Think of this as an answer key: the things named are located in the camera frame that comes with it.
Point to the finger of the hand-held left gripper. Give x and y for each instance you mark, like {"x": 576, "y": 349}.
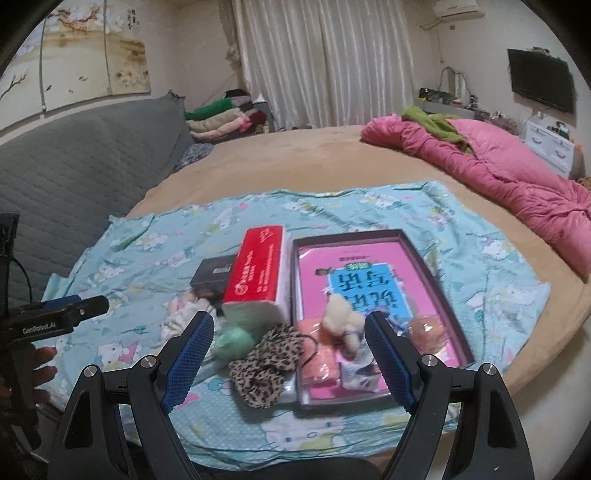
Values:
{"x": 92, "y": 308}
{"x": 60, "y": 302}

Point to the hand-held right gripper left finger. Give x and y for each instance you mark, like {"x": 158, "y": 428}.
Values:
{"x": 189, "y": 364}

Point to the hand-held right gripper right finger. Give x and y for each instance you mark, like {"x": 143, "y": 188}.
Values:
{"x": 388, "y": 364}

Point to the white and blue tissue packet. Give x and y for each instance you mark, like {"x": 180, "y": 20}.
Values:
{"x": 360, "y": 376}

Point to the plush doll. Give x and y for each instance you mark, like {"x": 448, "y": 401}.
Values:
{"x": 180, "y": 323}

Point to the peach soft toy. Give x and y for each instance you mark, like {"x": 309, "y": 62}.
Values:
{"x": 427, "y": 332}

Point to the green fluffy scrunchie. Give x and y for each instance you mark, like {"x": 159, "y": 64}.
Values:
{"x": 235, "y": 341}

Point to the pink knitted pouch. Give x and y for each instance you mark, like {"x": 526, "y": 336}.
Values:
{"x": 318, "y": 369}

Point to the cream plush bear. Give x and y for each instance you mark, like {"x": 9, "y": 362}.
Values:
{"x": 339, "y": 314}

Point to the leopard print scrunchie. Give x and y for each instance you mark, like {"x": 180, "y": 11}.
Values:
{"x": 263, "y": 374}

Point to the shallow box with pink print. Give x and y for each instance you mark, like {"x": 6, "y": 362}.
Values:
{"x": 318, "y": 258}

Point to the person's left hand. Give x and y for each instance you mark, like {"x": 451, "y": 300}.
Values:
{"x": 41, "y": 367}

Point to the light blue cartoon printed blanket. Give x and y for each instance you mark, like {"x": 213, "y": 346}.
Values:
{"x": 138, "y": 258}

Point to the black cardboard box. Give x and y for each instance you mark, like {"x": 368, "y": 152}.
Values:
{"x": 212, "y": 274}

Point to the red tissue box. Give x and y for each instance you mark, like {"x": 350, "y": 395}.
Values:
{"x": 254, "y": 272}

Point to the dark patterned pillow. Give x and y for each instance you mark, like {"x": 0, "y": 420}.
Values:
{"x": 196, "y": 154}

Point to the pink folded blanket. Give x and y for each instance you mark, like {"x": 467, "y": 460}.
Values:
{"x": 217, "y": 134}

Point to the cream folded blanket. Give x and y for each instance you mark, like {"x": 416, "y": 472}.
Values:
{"x": 212, "y": 123}

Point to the pink quilt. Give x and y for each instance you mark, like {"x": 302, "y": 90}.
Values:
{"x": 508, "y": 175}

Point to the beige bed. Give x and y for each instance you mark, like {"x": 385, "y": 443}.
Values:
{"x": 300, "y": 157}

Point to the green folded blanket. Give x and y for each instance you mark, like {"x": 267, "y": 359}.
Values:
{"x": 212, "y": 110}

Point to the green cloth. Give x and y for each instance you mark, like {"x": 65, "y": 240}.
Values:
{"x": 429, "y": 120}

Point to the dark red folded cloth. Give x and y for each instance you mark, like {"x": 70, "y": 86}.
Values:
{"x": 257, "y": 119}

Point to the cluttered dresser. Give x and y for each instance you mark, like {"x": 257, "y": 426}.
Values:
{"x": 438, "y": 97}

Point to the white drawer cabinet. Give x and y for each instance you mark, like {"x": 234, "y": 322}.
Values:
{"x": 549, "y": 143}

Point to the white pleated curtain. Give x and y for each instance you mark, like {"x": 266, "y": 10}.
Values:
{"x": 323, "y": 60}

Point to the white air conditioner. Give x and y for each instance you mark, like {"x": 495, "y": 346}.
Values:
{"x": 457, "y": 7}

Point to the blossom wall painting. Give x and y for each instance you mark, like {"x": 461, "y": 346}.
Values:
{"x": 83, "y": 55}

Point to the black wall television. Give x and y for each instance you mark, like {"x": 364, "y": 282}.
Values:
{"x": 540, "y": 78}

